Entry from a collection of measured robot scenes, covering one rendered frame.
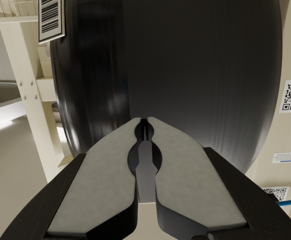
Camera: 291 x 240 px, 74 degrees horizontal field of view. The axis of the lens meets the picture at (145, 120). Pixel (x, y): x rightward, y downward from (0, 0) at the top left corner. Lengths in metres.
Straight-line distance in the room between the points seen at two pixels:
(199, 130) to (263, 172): 0.39
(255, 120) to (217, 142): 0.05
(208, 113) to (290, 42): 0.31
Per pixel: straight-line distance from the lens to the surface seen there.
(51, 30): 0.26
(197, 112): 0.23
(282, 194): 0.68
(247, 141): 0.27
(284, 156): 0.60
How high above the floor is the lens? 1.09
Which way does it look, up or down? 23 degrees up
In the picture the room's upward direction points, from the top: 177 degrees clockwise
